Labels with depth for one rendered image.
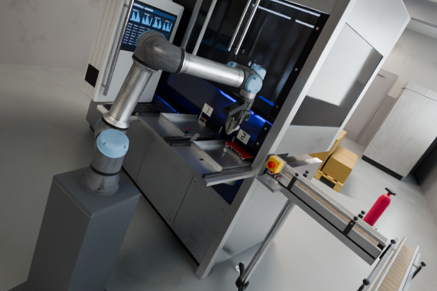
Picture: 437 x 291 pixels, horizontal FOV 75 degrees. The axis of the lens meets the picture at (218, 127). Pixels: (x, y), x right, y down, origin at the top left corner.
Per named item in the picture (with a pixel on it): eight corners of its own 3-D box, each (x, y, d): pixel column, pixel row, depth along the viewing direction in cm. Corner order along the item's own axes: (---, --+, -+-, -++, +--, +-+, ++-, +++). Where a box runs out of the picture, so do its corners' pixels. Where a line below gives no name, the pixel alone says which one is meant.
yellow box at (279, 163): (271, 164, 166) (277, 154, 164) (281, 172, 162) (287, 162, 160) (264, 165, 161) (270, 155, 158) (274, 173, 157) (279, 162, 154)
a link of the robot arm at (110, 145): (90, 171, 107) (99, 140, 103) (90, 152, 118) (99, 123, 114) (122, 175, 113) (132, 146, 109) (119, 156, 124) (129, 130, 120)
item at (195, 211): (158, 127, 386) (181, 66, 358) (274, 238, 269) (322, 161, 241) (82, 126, 311) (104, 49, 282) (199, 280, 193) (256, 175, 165)
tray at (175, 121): (196, 119, 209) (198, 114, 208) (220, 138, 194) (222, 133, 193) (158, 117, 183) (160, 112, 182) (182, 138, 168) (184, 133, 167)
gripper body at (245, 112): (247, 122, 145) (257, 101, 141) (237, 121, 139) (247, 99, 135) (237, 115, 149) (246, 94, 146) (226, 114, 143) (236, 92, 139)
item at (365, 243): (262, 178, 173) (274, 156, 168) (275, 175, 185) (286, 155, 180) (369, 267, 134) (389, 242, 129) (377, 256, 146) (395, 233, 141)
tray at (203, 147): (227, 143, 190) (229, 139, 189) (255, 167, 175) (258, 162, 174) (190, 146, 164) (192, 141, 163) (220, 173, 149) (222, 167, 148)
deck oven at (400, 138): (413, 188, 645) (475, 108, 579) (357, 158, 694) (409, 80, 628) (407, 171, 782) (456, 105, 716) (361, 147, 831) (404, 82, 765)
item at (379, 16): (184, 58, 355) (219, -36, 319) (329, 151, 237) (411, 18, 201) (107, 38, 279) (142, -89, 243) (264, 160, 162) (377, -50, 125)
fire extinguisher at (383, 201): (357, 216, 389) (381, 182, 371) (375, 228, 379) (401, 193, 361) (355, 223, 368) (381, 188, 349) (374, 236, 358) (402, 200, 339)
